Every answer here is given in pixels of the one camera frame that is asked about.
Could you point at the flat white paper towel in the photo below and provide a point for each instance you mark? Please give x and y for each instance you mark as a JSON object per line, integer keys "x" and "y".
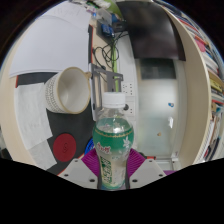
{"x": 31, "y": 113}

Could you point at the green-labelled clear drink bottle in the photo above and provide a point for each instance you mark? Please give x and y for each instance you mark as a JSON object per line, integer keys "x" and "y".
{"x": 113, "y": 143}

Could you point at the flat round red coaster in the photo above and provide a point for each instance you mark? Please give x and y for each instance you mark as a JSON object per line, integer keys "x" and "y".
{"x": 64, "y": 147}

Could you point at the grey metal laptop stand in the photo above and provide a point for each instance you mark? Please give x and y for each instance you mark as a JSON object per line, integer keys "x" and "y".
{"x": 100, "y": 83}

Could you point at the white paper sheets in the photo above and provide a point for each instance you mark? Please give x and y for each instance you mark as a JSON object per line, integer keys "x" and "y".
{"x": 53, "y": 46}

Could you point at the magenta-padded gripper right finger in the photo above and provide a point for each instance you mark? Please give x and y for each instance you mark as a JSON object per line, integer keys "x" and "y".
{"x": 146, "y": 171}

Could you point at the black desk mat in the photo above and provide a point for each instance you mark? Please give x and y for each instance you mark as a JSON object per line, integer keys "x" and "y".
{"x": 75, "y": 125}

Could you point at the white patterned cup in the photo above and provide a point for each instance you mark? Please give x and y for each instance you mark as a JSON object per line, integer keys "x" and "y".
{"x": 70, "y": 90}

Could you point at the small blue box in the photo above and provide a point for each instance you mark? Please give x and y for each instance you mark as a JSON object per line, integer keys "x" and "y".
{"x": 107, "y": 29}

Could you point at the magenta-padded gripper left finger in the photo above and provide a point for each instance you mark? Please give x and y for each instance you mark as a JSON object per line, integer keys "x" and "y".
{"x": 78, "y": 171}

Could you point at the black computer monitor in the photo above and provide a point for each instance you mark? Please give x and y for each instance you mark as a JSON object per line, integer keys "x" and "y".
{"x": 150, "y": 30}

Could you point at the white wall socket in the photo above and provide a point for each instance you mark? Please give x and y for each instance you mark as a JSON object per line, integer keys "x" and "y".
{"x": 130, "y": 106}
{"x": 127, "y": 88}

